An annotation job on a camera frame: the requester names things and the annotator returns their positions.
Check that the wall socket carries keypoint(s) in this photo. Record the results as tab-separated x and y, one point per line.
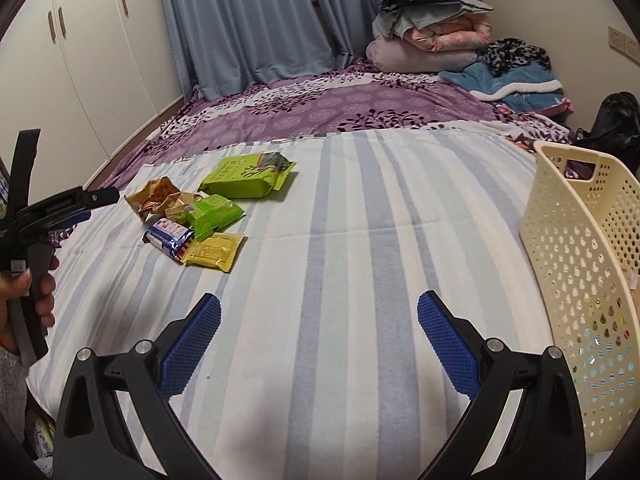
622	42

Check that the leopard print cloth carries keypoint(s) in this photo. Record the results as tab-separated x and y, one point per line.
515	55

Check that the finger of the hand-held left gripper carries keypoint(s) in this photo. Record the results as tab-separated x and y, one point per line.
102	196
75	216

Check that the yellow snack packet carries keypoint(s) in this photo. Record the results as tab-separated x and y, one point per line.
215	252

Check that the large green snack packet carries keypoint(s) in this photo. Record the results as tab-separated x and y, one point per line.
245	177

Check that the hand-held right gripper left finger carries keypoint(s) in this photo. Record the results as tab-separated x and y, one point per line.
190	347

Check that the striped blanket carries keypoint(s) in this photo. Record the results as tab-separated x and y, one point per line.
350	260

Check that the white wardrobe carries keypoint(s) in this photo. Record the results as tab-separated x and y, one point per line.
100	60

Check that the small green snack packet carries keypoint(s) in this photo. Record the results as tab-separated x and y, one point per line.
215	215

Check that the person's left hand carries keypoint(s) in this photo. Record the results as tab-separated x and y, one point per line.
47	300

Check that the black bag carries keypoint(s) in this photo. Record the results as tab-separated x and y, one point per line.
617	125

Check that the pink floral folded quilt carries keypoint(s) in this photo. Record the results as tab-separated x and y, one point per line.
450	35

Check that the cream perforated plastic basket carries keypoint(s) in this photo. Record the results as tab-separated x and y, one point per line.
565	260

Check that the dark blue snack packet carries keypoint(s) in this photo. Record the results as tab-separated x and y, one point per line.
167	237

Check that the blue fleece blanket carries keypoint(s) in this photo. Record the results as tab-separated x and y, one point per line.
510	87

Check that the brown gold snack packet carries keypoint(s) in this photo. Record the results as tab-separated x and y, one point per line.
150	195

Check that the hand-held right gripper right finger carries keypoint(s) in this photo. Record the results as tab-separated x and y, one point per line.
447	345

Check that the pale green folded blanket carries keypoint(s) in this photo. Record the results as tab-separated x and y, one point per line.
400	22

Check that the purple floral bed sheet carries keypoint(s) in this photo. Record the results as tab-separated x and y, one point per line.
325	100

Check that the blue curtain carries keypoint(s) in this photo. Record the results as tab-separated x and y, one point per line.
250	20

